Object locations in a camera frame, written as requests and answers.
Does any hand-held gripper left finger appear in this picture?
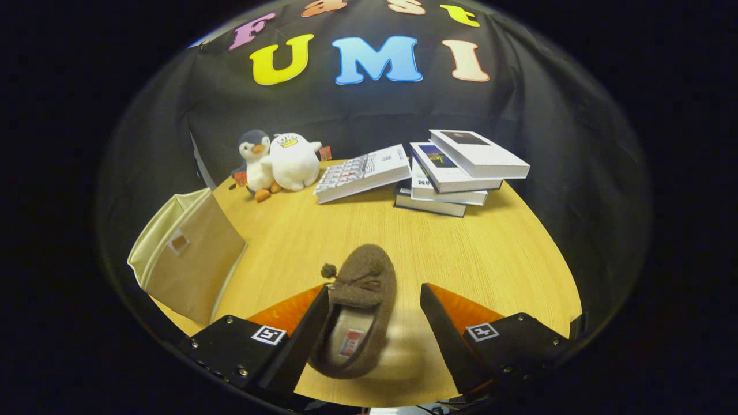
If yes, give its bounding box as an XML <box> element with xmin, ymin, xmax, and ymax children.
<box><xmin>176</xmin><ymin>286</ymin><xmax>330</xmax><ymax>404</ymax></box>

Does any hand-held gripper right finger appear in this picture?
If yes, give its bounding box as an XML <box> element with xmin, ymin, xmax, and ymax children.
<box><xmin>420</xmin><ymin>283</ymin><xmax>577</xmax><ymax>398</ymax></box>

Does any brown fuzzy slipper shoe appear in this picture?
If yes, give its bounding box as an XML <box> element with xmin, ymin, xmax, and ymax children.
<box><xmin>307</xmin><ymin>244</ymin><xmax>398</xmax><ymax>380</ymax></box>

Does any beige fabric storage box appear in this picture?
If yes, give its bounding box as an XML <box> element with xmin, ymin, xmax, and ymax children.
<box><xmin>127</xmin><ymin>188</ymin><xmax>248</xmax><ymax>327</ymax></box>

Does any thick white book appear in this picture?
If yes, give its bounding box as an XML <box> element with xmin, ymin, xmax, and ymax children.
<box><xmin>411</xmin><ymin>159</ymin><xmax>489</xmax><ymax>206</ymax></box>

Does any white book blue cover photo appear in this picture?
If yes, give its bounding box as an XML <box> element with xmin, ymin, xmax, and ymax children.
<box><xmin>410</xmin><ymin>142</ymin><xmax>503</xmax><ymax>194</ymax></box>

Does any white duck plush toy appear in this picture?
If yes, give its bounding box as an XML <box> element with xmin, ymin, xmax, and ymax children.
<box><xmin>268</xmin><ymin>133</ymin><xmax>333</xmax><ymax>192</ymax></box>

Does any grey white penguin plush toy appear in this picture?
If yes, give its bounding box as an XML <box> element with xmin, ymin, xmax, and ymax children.
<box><xmin>229</xmin><ymin>130</ymin><xmax>282</xmax><ymax>202</ymax></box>

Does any patterned cover white book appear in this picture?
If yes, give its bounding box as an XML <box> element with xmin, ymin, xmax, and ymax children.
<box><xmin>313</xmin><ymin>144</ymin><xmax>412</xmax><ymax>205</ymax></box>

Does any white book dark cover photo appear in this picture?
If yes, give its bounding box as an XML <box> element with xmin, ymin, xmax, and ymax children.
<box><xmin>428</xmin><ymin>129</ymin><xmax>530</xmax><ymax>179</ymax></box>

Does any black backdrop cloth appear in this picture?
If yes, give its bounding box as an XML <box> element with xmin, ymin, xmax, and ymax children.
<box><xmin>98</xmin><ymin>0</ymin><xmax>652</xmax><ymax>346</ymax></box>

